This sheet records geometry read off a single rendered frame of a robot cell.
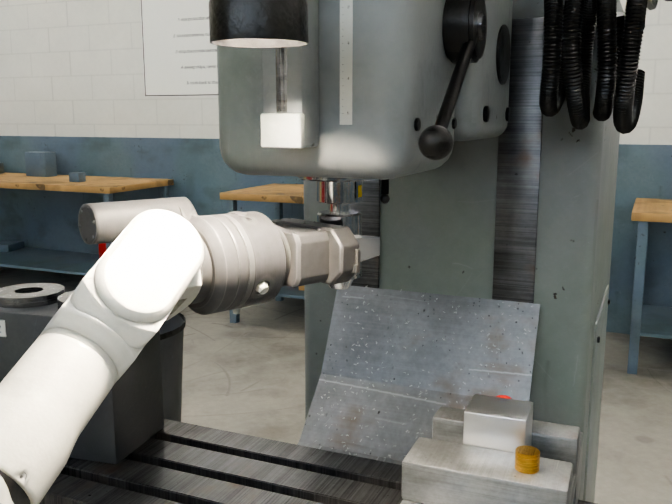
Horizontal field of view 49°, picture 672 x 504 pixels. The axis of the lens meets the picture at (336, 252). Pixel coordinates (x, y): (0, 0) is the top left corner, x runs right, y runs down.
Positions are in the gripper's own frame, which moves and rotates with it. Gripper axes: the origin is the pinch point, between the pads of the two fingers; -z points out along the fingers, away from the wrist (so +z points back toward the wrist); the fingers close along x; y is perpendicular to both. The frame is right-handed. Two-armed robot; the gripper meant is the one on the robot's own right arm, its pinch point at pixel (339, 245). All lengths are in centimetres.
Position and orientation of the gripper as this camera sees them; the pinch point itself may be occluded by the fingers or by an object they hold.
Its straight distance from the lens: 77.3
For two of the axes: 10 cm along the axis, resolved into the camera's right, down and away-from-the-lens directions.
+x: -6.9, -1.3, 7.1
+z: -7.2, 1.1, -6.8
